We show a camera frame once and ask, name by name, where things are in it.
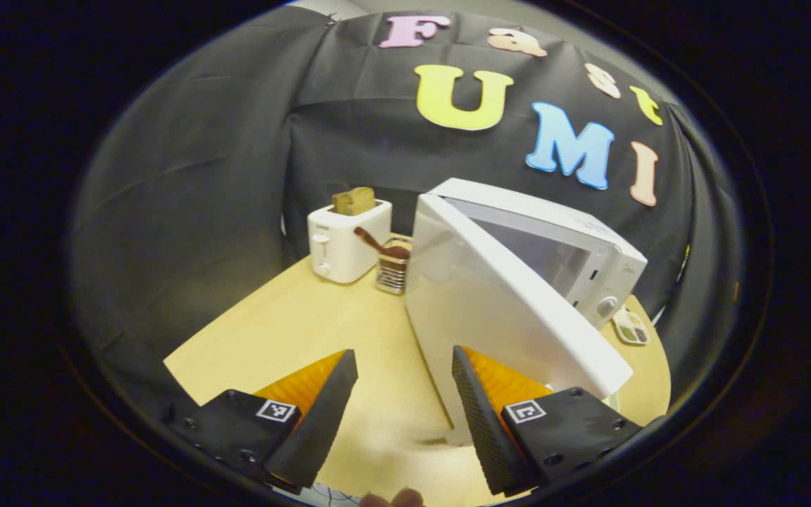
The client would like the brown bread slice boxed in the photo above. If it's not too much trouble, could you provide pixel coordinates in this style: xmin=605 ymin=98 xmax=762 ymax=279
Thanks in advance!
xmin=332 ymin=187 xmax=377 ymax=216

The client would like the black backdrop cloth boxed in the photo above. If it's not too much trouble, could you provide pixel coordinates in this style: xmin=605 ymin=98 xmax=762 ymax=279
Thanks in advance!
xmin=68 ymin=8 xmax=737 ymax=423

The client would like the white toaster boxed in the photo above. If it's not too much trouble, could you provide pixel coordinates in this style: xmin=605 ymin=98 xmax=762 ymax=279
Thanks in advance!
xmin=307 ymin=199 xmax=393 ymax=284

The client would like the white microwave oven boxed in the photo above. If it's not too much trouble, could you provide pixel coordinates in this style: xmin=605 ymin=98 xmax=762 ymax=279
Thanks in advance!
xmin=404 ymin=177 xmax=649 ymax=448

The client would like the brown wooden spoon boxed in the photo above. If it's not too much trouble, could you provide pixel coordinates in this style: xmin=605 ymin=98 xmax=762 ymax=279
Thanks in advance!
xmin=354 ymin=227 xmax=410 ymax=260

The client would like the metal utensil holder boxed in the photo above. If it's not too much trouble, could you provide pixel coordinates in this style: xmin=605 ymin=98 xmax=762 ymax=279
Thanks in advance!
xmin=375 ymin=239 xmax=412 ymax=295

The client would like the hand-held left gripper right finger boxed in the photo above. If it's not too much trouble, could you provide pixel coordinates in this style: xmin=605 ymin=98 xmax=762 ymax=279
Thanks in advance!
xmin=450 ymin=344 xmax=644 ymax=497

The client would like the white divided plate with beans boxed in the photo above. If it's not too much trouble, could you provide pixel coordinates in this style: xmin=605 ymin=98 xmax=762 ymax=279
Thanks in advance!
xmin=612 ymin=308 xmax=651 ymax=347

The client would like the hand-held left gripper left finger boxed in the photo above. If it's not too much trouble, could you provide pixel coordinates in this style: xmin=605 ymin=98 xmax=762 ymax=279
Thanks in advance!
xmin=165 ymin=349 xmax=360 ymax=494

